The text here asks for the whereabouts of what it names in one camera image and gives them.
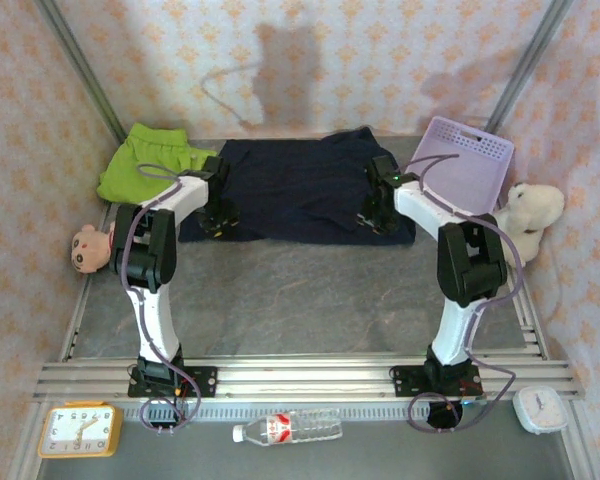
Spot navy blue garment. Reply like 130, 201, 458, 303
178, 126, 416, 247

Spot lime green shorts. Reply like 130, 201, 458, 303
97, 123, 219, 205

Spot lavender plastic basket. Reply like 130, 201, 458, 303
402, 115, 517, 216

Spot cartoon boy plush doll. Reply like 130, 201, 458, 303
70, 221, 119, 275

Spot white plush bear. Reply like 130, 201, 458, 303
492, 182, 566, 266

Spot black connector box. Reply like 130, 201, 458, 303
144, 401, 181, 432
426, 401, 465, 431

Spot clear plastic water bottle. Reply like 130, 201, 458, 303
231, 407, 344, 447

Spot white square clock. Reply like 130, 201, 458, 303
512, 385, 570, 435

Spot yellow alarm clock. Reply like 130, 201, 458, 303
37, 402, 125, 460

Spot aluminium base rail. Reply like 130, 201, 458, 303
32, 357, 584, 401

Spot aluminium frame post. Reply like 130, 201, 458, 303
34, 0, 130, 146
478, 0, 576, 146

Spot grey slotted cable duct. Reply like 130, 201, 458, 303
122, 403, 431, 422

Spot aluminium frame leg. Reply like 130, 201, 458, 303
559, 399, 600, 480
7, 402, 51, 480

